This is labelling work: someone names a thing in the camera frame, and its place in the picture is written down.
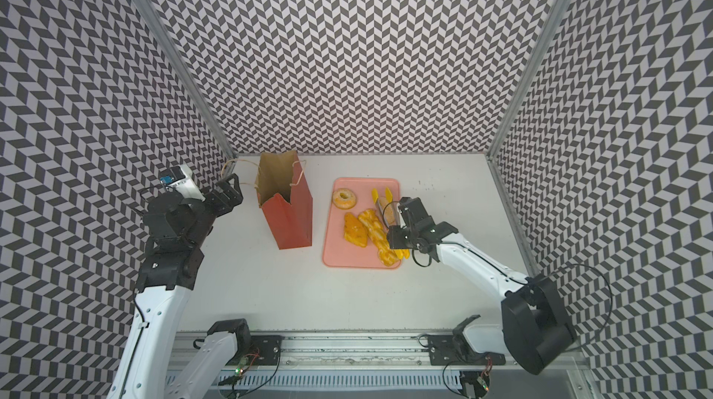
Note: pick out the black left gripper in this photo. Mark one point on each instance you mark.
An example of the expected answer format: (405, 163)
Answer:
(234, 196)

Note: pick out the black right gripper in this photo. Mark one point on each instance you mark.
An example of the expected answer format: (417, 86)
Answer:
(394, 237)

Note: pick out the yellow metal tongs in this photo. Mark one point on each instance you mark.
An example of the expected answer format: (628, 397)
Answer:
(379, 199)

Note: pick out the red paper bag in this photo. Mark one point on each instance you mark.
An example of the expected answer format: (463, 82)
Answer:
(285, 199)

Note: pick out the sugared ring donut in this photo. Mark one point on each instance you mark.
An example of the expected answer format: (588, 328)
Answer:
(344, 199)

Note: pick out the round sugared bun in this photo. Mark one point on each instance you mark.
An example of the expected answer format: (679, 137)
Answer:
(390, 218)

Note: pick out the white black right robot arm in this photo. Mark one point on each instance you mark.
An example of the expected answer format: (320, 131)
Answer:
(535, 327)

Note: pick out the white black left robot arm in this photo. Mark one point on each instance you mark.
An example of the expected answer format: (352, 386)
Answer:
(178, 219)

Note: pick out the twisted braided bread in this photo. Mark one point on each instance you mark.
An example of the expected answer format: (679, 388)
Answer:
(378, 237)

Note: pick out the orange glazed pastry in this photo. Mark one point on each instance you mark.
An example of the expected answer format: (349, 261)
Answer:
(355, 232)

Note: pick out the pink plastic tray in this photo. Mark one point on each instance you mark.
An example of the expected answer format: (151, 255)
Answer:
(362, 209)

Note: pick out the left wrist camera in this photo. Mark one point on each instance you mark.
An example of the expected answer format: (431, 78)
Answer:
(180, 179)

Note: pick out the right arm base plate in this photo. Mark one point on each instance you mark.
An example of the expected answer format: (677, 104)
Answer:
(447, 349)

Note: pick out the aluminium corner post left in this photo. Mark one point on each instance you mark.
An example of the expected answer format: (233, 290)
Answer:
(160, 33)

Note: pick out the aluminium corner post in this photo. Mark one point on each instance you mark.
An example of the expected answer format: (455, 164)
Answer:
(160, 33)
(551, 25)

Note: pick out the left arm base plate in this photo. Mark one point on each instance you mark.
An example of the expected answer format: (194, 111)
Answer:
(262, 350)

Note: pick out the aluminium front rail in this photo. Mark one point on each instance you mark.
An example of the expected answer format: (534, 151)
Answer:
(357, 362)

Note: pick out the aluminium corner post right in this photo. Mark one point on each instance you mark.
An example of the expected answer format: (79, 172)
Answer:
(551, 25)

